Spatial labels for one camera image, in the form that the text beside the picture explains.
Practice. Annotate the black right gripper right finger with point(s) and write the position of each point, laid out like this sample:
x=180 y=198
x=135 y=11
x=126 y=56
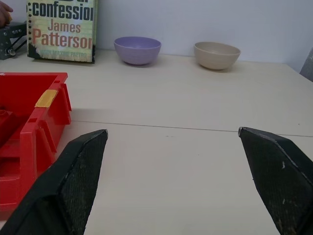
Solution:
x=276 y=176

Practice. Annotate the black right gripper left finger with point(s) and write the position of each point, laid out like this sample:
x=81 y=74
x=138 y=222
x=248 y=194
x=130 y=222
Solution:
x=73 y=186

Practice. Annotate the person's hand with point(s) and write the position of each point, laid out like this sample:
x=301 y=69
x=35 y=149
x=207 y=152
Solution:
x=4 y=11

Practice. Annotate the red plastic bin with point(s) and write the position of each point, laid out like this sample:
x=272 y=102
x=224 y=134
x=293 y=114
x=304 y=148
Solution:
x=29 y=127

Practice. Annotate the yellow tape patch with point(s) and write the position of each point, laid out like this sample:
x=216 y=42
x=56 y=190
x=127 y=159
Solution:
x=46 y=98

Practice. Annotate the beige bowl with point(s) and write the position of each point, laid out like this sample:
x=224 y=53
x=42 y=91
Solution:
x=216 y=55

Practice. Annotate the purple bowl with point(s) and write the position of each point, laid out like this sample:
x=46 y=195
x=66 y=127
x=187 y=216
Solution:
x=137 y=50

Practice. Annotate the James Patterson paperback book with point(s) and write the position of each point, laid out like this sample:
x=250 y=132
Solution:
x=61 y=29

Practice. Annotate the dark metal device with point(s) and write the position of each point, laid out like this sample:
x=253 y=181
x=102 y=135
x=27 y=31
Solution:
x=9 y=40

